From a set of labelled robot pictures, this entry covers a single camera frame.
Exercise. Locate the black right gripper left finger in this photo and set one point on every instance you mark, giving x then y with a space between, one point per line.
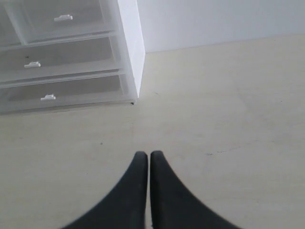
124 206

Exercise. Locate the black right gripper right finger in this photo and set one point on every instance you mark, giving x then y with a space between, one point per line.
173 206

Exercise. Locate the white plastic drawer cabinet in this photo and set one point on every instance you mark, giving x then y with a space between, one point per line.
126 30

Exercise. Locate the clear top right drawer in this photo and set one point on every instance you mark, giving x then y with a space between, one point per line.
38 20

